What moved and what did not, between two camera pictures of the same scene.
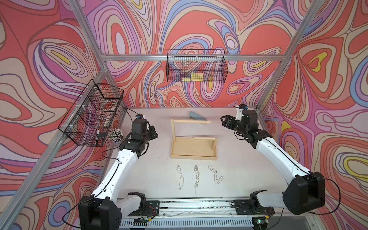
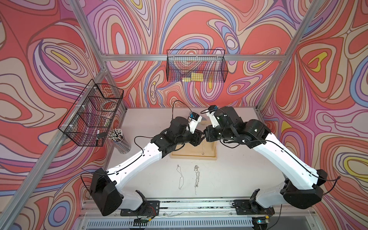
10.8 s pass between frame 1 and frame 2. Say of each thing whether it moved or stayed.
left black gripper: moved
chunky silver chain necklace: stayed
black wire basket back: stayed
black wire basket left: stayed
